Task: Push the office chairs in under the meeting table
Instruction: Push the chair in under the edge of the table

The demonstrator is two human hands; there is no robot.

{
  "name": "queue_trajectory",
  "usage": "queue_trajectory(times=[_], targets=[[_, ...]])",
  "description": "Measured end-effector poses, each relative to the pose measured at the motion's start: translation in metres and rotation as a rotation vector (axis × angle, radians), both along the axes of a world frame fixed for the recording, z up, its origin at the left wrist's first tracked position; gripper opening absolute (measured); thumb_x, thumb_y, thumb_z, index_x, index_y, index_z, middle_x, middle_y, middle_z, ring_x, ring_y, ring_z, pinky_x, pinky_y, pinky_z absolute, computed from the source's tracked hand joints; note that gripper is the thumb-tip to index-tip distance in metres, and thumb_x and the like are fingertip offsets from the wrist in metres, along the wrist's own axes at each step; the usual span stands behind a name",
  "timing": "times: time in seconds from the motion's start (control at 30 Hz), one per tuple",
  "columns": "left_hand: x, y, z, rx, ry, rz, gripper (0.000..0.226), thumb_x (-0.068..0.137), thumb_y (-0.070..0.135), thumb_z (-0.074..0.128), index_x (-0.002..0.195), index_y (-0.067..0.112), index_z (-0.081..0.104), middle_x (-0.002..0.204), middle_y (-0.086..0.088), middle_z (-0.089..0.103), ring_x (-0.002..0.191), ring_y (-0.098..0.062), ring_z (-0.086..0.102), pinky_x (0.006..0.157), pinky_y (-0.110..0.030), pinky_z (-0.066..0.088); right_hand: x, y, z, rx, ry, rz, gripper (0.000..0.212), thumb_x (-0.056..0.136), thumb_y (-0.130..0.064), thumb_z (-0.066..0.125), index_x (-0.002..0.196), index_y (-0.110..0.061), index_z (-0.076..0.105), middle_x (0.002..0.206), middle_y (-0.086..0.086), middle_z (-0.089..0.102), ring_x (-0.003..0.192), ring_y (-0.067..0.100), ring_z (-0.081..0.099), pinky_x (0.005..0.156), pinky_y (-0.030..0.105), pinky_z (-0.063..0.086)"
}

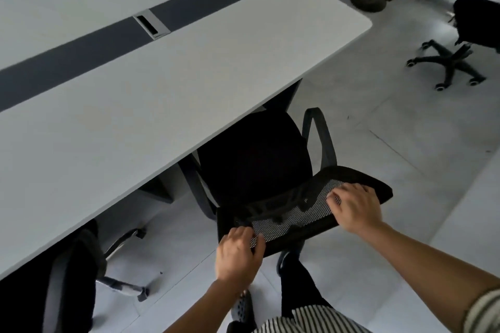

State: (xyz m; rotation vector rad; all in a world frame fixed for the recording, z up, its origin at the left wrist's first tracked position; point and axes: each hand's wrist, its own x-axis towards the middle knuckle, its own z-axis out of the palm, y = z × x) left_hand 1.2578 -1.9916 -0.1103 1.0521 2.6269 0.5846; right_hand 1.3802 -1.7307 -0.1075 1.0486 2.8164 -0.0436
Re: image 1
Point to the person's left hand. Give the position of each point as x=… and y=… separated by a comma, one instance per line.
x=238, y=256

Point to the person's right hand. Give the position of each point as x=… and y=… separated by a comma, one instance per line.
x=357, y=209

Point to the black mesh office chair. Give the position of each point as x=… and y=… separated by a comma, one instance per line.
x=258, y=157
x=476, y=20

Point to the person's left forearm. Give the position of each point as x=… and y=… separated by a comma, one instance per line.
x=207, y=309

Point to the person's right forearm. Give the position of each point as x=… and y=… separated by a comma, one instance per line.
x=429, y=266

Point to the person's left black shoe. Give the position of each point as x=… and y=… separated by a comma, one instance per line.
x=244, y=307

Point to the person's black trousers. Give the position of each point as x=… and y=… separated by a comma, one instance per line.
x=300, y=290

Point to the person's striped shirt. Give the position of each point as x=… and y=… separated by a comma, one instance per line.
x=312, y=321

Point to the long white grey table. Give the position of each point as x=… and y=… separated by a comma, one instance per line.
x=156, y=110

